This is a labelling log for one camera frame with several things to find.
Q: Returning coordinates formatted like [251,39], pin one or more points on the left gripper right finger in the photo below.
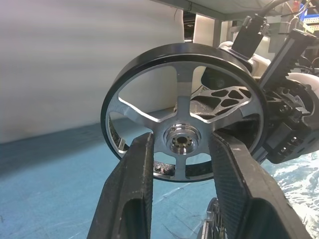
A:
[244,199]

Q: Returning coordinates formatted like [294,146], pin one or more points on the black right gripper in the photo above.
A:
[289,129]

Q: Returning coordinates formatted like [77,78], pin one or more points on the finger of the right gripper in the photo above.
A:
[207,102]

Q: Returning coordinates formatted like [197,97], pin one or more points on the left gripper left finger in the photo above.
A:
[124,199]

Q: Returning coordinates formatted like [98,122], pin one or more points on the spoked silver rotor black rim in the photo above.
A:
[183,87]

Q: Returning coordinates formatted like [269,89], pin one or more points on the round grey motor lid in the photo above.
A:
[208,224]

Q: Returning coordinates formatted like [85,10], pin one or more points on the blue plastic table sheet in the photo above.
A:
[49,186]

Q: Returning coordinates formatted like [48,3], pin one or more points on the grey table with white leg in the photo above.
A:
[224,7]

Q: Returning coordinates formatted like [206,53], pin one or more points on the blue plastic crate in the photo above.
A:
[310,17]

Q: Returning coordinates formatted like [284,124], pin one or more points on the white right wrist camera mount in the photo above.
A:
[260,63]

